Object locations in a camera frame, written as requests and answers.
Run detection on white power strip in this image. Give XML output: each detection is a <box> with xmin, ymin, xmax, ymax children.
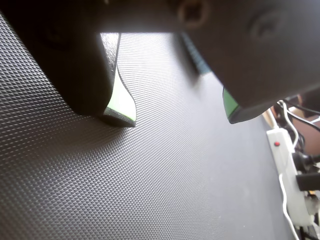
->
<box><xmin>266</xmin><ymin>128</ymin><xmax>316</xmax><ymax>227</ymax></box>

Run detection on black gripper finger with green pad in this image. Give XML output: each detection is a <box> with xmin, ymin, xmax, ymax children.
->
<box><xmin>174</xmin><ymin>0</ymin><xmax>320</xmax><ymax>125</ymax></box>
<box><xmin>0</xmin><ymin>0</ymin><xmax>137</xmax><ymax>128</ymax></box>

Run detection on black power plug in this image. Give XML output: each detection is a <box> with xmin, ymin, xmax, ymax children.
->
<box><xmin>295</xmin><ymin>171</ymin><xmax>320</xmax><ymax>192</ymax></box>

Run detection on black and white cables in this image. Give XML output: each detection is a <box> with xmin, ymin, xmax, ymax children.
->
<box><xmin>282</xmin><ymin>99</ymin><xmax>320</xmax><ymax>132</ymax></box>

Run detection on thin white cable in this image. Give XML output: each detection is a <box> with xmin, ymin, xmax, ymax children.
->
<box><xmin>276</xmin><ymin>99</ymin><xmax>300</xmax><ymax>151</ymax></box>
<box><xmin>278</xmin><ymin>173</ymin><xmax>301</xmax><ymax>240</ymax></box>

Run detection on black textured mat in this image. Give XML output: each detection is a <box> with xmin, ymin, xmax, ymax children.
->
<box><xmin>0</xmin><ymin>12</ymin><xmax>298</xmax><ymax>240</ymax></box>

